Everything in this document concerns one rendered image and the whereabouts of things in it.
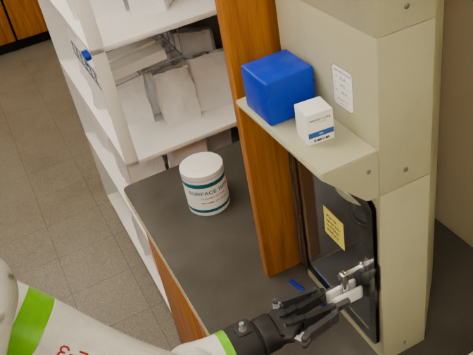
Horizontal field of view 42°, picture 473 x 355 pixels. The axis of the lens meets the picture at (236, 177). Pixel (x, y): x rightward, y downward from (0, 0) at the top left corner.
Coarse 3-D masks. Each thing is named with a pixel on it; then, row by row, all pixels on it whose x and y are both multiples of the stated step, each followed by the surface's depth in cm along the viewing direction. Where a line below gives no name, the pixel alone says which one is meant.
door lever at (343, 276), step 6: (360, 264) 125; (342, 270) 125; (348, 270) 125; (354, 270) 125; (360, 270) 126; (342, 276) 124; (342, 282) 125; (348, 282) 126; (342, 288) 126; (348, 288) 126
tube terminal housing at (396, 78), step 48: (288, 0) 113; (288, 48) 121; (336, 48) 104; (384, 48) 94; (432, 48) 98; (384, 96) 99; (432, 96) 104; (384, 144) 104; (432, 144) 113; (384, 192) 110; (432, 192) 126; (384, 240) 117; (432, 240) 142; (384, 288) 124; (384, 336) 133
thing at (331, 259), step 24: (312, 192) 135; (336, 192) 123; (312, 216) 140; (336, 216) 128; (360, 216) 117; (312, 240) 146; (360, 240) 121; (312, 264) 153; (336, 264) 138; (360, 312) 136
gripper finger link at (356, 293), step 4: (356, 288) 127; (360, 288) 127; (348, 292) 126; (352, 292) 126; (356, 292) 127; (360, 292) 128; (340, 296) 126; (344, 296) 126; (348, 296) 126; (352, 296) 127; (356, 296) 128; (360, 296) 128; (332, 300) 126; (336, 300) 125; (340, 300) 126; (352, 300) 128
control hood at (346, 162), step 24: (264, 120) 117; (288, 120) 116; (336, 120) 114; (288, 144) 110; (336, 144) 107; (360, 144) 106; (312, 168) 103; (336, 168) 102; (360, 168) 104; (360, 192) 107
